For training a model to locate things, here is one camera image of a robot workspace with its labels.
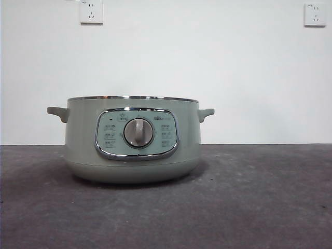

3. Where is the white wall socket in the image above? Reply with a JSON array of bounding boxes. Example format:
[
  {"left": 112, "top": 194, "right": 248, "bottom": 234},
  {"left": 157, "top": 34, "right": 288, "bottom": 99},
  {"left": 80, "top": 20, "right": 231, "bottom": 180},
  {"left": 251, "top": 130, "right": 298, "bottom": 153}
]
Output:
[
  {"left": 303, "top": 2, "right": 327, "bottom": 27},
  {"left": 79, "top": 0, "right": 104, "bottom": 25}
]

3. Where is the pale green electric cooking pot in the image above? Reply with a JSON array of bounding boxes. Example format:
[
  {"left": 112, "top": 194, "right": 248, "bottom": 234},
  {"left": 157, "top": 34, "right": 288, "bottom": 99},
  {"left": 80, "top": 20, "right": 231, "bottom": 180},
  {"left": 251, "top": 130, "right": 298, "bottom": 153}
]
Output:
[{"left": 46, "top": 95, "right": 215, "bottom": 185}]

